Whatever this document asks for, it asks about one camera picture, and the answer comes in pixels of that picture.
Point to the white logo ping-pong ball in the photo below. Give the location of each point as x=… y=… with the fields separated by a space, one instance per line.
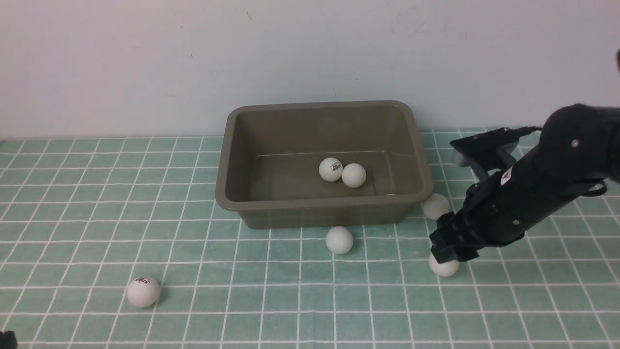
x=143 y=291
x=330 y=169

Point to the brown plastic bin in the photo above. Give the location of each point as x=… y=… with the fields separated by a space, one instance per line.
x=268 y=169

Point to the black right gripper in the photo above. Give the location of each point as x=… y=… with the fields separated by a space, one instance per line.
x=511 y=196

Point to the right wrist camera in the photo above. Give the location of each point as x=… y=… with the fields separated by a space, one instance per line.
x=486 y=152

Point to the green checkered tablecloth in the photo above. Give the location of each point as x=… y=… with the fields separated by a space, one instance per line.
x=82 y=218

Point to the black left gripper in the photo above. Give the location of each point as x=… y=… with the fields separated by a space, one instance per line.
x=8 y=340

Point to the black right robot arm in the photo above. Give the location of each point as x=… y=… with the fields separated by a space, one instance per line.
x=586 y=136

